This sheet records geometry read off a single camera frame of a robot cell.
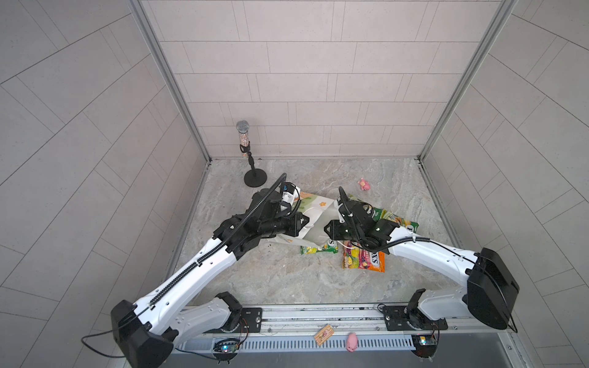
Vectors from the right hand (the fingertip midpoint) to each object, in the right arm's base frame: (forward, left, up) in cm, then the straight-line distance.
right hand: (325, 230), depth 81 cm
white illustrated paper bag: (+1, +2, +11) cm, 11 cm away
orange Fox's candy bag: (-8, -11, -7) cm, 15 cm away
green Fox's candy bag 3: (+10, -26, -8) cm, 29 cm away
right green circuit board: (-34, -27, -12) cm, 45 cm away
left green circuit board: (-32, +32, -6) cm, 45 cm away
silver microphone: (+33, +28, +23) cm, 49 cm away
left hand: (-3, +4, +14) cm, 15 cm away
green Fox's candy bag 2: (+19, -14, -7) cm, 25 cm away
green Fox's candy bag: (-4, +7, -7) cm, 10 cm away
